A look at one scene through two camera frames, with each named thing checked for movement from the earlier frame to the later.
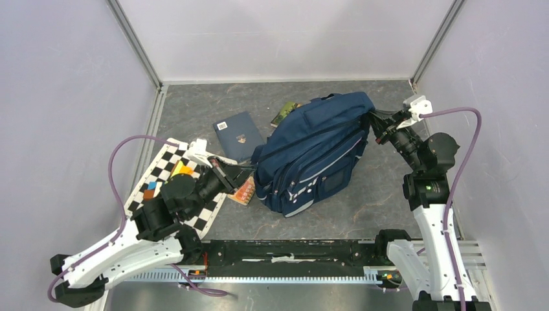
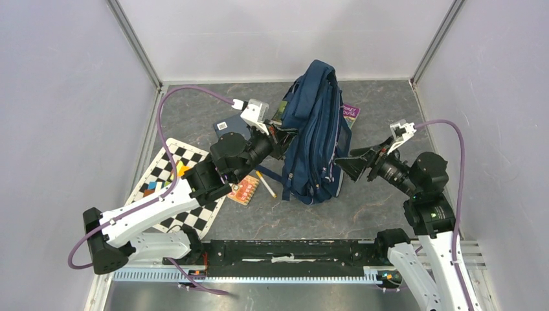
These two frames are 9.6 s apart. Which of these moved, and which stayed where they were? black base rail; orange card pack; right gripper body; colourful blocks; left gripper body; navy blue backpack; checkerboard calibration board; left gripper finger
Moved: left gripper body; right gripper body; navy blue backpack; left gripper finger
Stayed: checkerboard calibration board; black base rail; orange card pack; colourful blocks
